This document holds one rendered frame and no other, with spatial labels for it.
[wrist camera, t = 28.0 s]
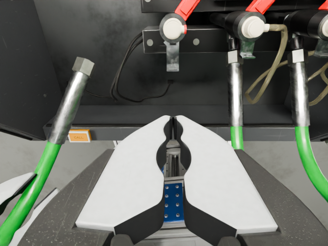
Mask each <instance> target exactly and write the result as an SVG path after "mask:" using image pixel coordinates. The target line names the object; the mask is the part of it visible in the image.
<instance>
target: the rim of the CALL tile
mask: <svg viewBox="0 0 328 246"><path fill-rule="evenodd" d="M69 133H86V134H87V137H88V141H71V140H70V136H69V135H68V138H69V141H70V142H74V143H90V142H91V140H90V136H89V132H88V131H69Z"/></svg>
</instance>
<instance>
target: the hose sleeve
mask: <svg viewBox="0 0 328 246"><path fill-rule="evenodd" d="M88 82H89V77H88V76H87V75H86V74H84V73H82V72H79V71H75V72H73V73H72V76H71V78H70V80H69V82H68V86H67V88H66V89H65V90H66V91H65V93H64V96H63V98H62V101H61V104H60V106H59V108H58V111H57V113H56V116H55V118H54V120H53V122H52V126H51V128H50V131H49V133H48V136H47V138H46V139H47V141H48V142H50V143H53V144H58V145H62V144H65V141H66V138H67V136H68V135H69V131H70V129H71V127H72V123H73V120H74V118H75V115H76V113H77V110H78V108H79V105H80V103H81V100H82V97H83V96H84V92H85V90H86V88H87V84H88Z"/></svg>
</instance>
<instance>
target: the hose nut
mask: <svg viewBox="0 0 328 246"><path fill-rule="evenodd" d="M95 68H96V66H95V64H94V63H93V62H91V61H90V60H88V59H85V58H81V57H77V58H76V60H75V63H74V65H73V68H72V70H73V71H74V72H75V71H79V72H82V73H84V74H86V75H87V76H88V77H89V78H92V76H93V73H94V70H95Z"/></svg>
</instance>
